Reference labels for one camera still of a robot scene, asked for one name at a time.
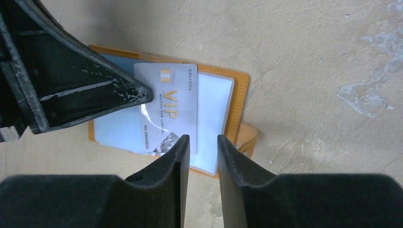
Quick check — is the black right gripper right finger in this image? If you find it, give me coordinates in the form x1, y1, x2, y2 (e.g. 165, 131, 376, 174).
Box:
217, 135, 403, 228

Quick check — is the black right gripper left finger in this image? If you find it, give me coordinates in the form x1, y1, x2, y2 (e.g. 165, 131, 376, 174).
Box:
0, 135, 190, 228

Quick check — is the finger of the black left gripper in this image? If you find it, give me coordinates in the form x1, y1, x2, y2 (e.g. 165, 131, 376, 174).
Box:
0, 0, 154, 142

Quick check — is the silver VIP card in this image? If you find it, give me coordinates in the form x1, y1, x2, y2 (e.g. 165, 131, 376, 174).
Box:
134, 63, 198, 155

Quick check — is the orange leather card holder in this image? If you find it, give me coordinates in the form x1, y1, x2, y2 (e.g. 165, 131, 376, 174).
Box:
88, 63, 259, 179

